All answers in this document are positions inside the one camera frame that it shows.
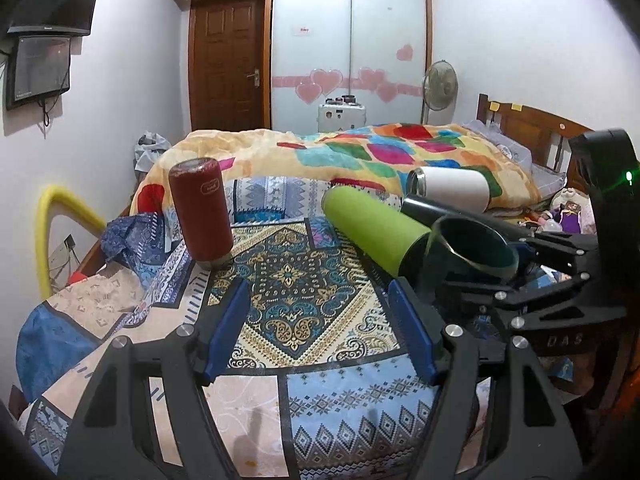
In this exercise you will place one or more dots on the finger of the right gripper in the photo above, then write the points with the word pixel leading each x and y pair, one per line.
pixel 540 304
pixel 560 252

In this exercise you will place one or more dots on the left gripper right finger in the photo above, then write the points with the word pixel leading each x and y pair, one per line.
pixel 495 414

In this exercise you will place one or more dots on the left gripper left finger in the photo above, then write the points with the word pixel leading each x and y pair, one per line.
pixel 113 434

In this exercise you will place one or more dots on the dark green faceted cup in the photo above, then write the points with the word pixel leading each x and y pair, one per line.
pixel 465 250

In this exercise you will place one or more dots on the grey pillow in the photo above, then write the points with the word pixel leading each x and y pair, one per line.
pixel 547 181

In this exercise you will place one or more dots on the wooden bed headboard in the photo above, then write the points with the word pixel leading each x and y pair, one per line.
pixel 546 135

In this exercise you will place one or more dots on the white bottle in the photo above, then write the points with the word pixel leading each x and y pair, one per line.
pixel 461 188

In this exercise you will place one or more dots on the black bottle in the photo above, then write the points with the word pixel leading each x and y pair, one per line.
pixel 428 212

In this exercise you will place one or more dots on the lime green bottle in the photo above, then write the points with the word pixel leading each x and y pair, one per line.
pixel 393 240

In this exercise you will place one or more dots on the blue patterned bed sheet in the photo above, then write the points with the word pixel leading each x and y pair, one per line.
pixel 317 385

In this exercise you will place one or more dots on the standing electric fan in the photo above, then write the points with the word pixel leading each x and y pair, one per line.
pixel 439 88

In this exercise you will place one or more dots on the colourful patchwork blanket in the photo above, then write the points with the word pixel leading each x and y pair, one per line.
pixel 377 157

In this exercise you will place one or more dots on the yellow foam tube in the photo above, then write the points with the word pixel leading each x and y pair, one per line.
pixel 59 211

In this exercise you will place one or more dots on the red cylindrical bottle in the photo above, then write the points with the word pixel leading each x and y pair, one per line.
pixel 197 190

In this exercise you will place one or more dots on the white suitcase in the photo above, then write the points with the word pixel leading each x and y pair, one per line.
pixel 341 114

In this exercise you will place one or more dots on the grey clothes pile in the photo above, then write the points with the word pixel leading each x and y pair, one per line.
pixel 147 151

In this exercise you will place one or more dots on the frosted sliding wardrobe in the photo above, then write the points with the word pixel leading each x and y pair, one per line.
pixel 375 50

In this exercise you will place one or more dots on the brown wooden door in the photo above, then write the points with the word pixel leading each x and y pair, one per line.
pixel 224 62

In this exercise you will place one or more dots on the small wall monitor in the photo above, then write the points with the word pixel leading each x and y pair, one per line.
pixel 39 68

